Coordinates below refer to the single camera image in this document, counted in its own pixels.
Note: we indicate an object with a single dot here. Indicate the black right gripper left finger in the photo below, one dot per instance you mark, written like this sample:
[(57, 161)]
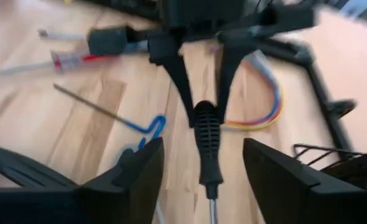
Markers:
[(109, 205)]

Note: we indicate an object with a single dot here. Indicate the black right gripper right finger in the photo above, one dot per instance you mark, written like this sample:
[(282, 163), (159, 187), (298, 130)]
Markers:
[(295, 202)]

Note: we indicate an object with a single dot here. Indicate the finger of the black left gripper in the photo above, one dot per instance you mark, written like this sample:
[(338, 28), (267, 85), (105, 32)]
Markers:
[(171, 56), (231, 59)]

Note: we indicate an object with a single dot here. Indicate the black aluminium table frame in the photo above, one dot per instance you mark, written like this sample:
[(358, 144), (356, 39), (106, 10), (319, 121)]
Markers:
[(322, 90)]

